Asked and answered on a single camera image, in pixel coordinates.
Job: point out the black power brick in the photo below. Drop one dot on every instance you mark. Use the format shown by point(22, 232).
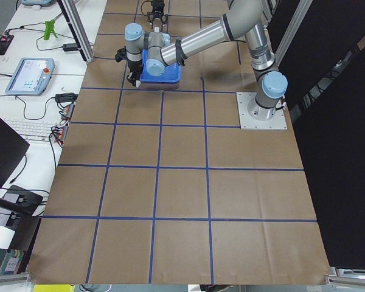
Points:
point(69, 47)

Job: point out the aluminium frame post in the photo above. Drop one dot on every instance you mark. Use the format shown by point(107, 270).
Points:
point(75, 25)

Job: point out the white keyboard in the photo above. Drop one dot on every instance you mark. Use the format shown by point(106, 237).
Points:
point(31, 131)

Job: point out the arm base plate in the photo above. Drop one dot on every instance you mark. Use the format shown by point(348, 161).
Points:
point(254, 117)

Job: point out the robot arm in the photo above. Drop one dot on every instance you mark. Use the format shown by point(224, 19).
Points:
point(243, 19)

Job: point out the black monitor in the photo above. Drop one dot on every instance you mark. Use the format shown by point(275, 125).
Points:
point(12, 149)

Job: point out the green handled reach grabber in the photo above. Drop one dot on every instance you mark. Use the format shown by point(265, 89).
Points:
point(50, 25)

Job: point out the teach pendant tablet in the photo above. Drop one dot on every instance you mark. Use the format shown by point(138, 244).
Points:
point(31, 77)

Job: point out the blue plastic tray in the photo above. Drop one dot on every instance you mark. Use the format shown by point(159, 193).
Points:
point(167, 74)

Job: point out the brown paper table cover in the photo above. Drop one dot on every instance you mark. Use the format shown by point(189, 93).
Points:
point(164, 187)

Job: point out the black power adapter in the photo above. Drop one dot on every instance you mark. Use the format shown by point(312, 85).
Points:
point(66, 97)

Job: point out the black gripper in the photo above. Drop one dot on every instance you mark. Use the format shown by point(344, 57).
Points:
point(157, 6)
point(133, 66)

